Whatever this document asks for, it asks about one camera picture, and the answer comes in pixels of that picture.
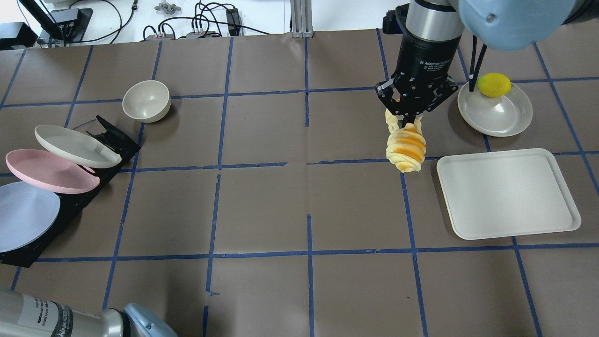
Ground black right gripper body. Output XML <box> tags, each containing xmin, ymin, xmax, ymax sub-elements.
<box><xmin>376</xmin><ymin>36</ymin><xmax>460</xmax><ymax>117</ymax></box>

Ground twisted yellow bread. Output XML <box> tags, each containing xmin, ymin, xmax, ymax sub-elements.
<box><xmin>385</xmin><ymin>109</ymin><xmax>427</xmax><ymax>173</ymax></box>

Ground blue plate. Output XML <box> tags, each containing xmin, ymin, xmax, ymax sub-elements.
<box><xmin>0</xmin><ymin>182</ymin><xmax>60</xmax><ymax>253</ymax></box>

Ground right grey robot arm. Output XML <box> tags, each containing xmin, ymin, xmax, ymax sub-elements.
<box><xmin>376</xmin><ymin>0</ymin><xmax>598</xmax><ymax>132</ymax></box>

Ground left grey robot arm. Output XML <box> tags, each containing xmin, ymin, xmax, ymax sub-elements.
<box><xmin>0</xmin><ymin>288</ymin><xmax>177</xmax><ymax>337</ymax></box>

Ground beige plate in rack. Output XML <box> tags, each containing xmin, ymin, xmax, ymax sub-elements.
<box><xmin>34</xmin><ymin>125</ymin><xmax>121</xmax><ymax>169</ymax></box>

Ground black plate rack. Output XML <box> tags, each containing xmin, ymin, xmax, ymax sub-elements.
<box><xmin>0</xmin><ymin>115</ymin><xmax>140</xmax><ymax>267</ymax></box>

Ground pink plate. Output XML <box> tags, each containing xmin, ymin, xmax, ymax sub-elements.
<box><xmin>6</xmin><ymin>149</ymin><xmax>101</xmax><ymax>194</ymax></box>

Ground yellow lemon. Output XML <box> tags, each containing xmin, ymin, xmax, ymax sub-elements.
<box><xmin>476</xmin><ymin>73</ymin><xmax>512</xmax><ymax>98</ymax></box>

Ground white shallow dish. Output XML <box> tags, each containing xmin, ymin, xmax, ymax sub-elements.
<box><xmin>457</xmin><ymin>83</ymin><xmax>533</xmax><ymax>137</ymax></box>

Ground white rectangular tray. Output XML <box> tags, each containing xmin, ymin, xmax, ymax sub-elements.
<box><xmin>437</xmin><ymin>148</ymin><xmax>582</xmax><ymax>240</ymax></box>

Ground beige bowl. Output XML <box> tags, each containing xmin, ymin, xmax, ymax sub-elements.
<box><xmin>122</xmin><ymin>80</ymin><xmax>171</xmax><ymax>123</ymax></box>

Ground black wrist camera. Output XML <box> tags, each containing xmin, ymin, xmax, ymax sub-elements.
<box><xmin>381</xmin><ymin>4</ymin><xmax>410</xmax><ymax>35</ymax></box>

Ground aluminium frame post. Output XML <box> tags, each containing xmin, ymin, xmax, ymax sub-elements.
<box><xmin>290</xmin><ymin>0</ymin><xmax>314</xmax><ymax>38</ymax></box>

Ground black cables bundle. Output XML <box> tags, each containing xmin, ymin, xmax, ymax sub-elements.
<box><xmin>142</xmin><ymin>0</ymin><xmax>272</xmax><ymax>42</ymax></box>

